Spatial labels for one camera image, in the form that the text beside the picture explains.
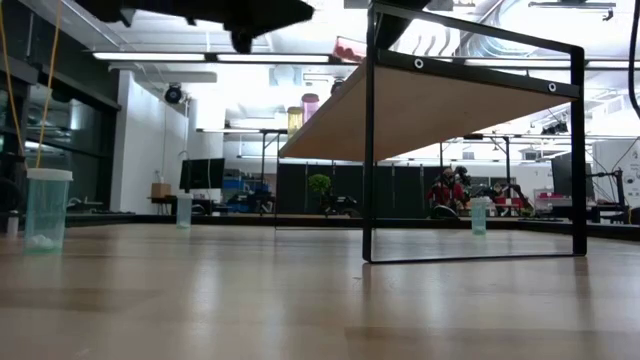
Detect black room divider panels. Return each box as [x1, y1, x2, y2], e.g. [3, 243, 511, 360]
[276, 163, 454, 217]

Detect ceiling strip light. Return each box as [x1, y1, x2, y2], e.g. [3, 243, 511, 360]
[92, 51, 206, 63]
[463, 58, 566, 68]
[217, 53, 330, 64]

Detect yellow medicine bottle white cap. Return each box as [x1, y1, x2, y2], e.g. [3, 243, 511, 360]
[286, 106, 304, 140]

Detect green bushy plant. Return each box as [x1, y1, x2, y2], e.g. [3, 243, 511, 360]
[308, 173, 334, 199]

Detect blue storage bins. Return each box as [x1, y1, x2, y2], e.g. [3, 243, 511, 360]
[222, 178, 247, 202]

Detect yellow hanging cable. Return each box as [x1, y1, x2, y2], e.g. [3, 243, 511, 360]
[0, 4, 29, 170]
[35, 0, 64, 170]

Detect person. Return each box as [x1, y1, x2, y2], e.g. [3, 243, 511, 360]
[427, 166, 471, 214]

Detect black background stand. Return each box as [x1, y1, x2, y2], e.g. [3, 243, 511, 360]
[592, 168, 626, 206]

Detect black metal gantry frame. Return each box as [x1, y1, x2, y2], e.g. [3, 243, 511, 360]
[462, 132, 512, 201]
[197, 127, 300, 216]

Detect wooden shelf black metal frame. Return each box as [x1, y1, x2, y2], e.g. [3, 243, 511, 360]
[276, 0, 587, 265]

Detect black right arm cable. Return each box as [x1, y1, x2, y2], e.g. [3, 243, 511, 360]
[627, 0, 640, 120]

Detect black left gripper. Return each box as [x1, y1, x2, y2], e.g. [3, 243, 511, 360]
[192, 0, 316, 55]

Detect dark computer monitor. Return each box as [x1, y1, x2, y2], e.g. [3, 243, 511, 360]
[552, 152, 595, 202]

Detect black computer monitor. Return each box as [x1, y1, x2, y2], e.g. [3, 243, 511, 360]
[179, 158, 226, 191]

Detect white board panel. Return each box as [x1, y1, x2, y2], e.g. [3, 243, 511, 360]
[592, 139, 640, 209]

